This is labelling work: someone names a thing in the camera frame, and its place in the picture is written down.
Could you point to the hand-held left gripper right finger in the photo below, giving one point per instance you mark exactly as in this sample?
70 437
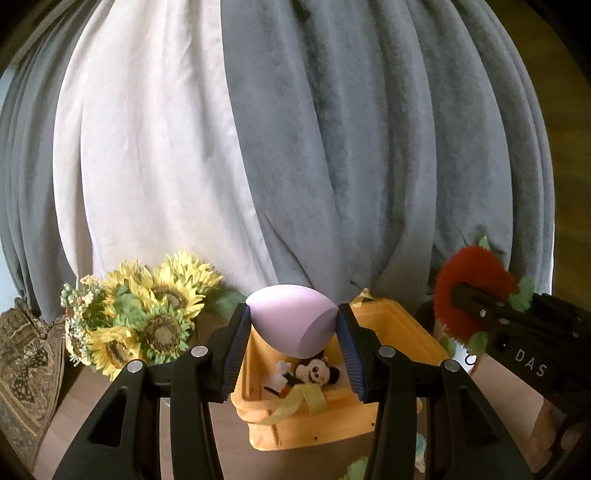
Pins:
353 355

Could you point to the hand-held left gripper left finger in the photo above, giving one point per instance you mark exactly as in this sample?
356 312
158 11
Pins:
235 350

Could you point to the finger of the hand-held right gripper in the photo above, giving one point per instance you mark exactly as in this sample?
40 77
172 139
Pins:
489 307

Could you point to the mouse plush toy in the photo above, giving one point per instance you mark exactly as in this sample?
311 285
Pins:
316 369

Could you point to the red fluffy flower toy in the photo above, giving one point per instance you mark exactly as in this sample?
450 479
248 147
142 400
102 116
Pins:
466 272

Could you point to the purple egg-shaped sponge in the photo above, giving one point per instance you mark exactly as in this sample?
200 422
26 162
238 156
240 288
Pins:
286 314

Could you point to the orange plastic crate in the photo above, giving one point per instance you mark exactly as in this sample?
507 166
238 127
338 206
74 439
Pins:
323 429

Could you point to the yellow ribbon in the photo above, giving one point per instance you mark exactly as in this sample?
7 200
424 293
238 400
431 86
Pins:
364 297
304 397

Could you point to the white sheer curtain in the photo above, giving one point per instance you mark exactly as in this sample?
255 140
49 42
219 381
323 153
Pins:
547 267

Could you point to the sunflower bouquet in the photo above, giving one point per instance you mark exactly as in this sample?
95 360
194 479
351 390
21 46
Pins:
157 318

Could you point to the small green plush leaf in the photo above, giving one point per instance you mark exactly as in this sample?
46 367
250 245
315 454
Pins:
358 468

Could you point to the pastel ice cream toy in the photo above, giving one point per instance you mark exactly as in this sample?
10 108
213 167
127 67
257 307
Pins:
419 452

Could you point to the peach flower bunch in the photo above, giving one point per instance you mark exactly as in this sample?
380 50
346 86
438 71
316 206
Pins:
81 304

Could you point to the grey curtain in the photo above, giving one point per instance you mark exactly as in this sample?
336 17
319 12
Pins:
369 138
27 207

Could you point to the brown patterned cloth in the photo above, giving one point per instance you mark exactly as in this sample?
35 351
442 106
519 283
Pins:
27 369

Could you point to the pale pink curtain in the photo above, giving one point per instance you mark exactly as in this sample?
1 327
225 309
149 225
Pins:
152 138

